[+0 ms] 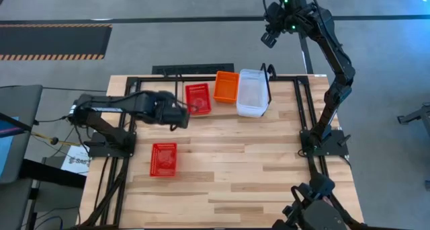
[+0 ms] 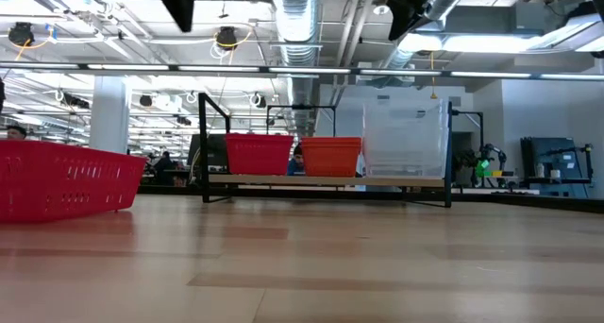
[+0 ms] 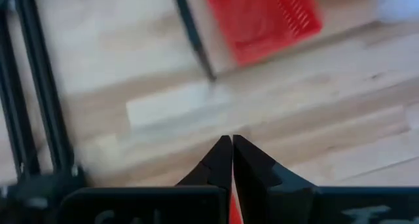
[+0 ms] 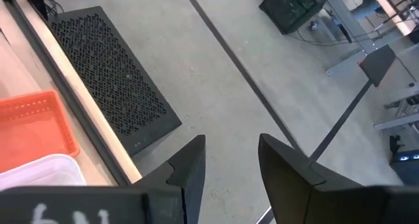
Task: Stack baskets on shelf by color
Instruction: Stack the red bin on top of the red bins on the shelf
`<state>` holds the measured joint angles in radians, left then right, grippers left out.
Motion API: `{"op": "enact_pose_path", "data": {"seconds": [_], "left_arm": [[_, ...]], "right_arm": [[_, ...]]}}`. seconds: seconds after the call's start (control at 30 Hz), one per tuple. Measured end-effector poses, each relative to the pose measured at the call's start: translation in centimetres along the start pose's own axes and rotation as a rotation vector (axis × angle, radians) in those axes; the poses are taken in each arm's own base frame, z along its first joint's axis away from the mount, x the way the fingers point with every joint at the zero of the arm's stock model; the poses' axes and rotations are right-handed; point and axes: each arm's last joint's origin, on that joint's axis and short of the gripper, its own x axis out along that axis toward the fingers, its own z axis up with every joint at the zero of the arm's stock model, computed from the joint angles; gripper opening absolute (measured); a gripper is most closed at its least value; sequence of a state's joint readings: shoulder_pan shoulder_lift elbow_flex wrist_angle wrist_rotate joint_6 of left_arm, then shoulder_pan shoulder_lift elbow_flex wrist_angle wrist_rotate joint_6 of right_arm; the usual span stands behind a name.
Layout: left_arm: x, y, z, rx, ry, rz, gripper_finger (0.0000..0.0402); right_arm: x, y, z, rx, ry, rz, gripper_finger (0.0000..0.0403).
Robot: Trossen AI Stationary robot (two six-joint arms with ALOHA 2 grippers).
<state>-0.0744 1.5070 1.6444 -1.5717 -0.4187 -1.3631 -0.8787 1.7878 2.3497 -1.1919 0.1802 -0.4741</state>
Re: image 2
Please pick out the person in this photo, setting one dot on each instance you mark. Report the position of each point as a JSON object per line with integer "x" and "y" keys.
{"x": 16, "y": 133}
{"x": 296, "y": 164}
{"x": 164, "y": 164}

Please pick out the black wall panel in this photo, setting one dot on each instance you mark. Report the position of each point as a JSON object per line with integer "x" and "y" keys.
{"x": 552, "y": 158}

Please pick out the black monitor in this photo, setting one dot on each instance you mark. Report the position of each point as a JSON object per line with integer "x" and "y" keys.
{"x": 218, "y": 150}

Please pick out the black aluminium table frame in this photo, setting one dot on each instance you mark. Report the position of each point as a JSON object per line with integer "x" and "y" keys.
{"x": 542, "y": 201}

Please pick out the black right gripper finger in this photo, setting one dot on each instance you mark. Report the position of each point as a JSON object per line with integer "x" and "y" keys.
{"x": 401, "y": 16}

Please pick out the white square column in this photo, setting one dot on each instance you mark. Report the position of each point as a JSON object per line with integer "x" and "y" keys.
{"x": 109, "y": 115}

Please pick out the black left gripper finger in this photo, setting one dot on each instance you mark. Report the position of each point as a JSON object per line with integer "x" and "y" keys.
{"x": 179, "y": 6}

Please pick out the small background robot arm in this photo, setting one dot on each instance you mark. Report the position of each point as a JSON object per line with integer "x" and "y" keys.
{"x": 493, "y": 153}

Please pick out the long ceiling light bar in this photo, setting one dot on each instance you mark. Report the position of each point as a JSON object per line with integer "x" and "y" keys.
{"x": 401, "y": 72}

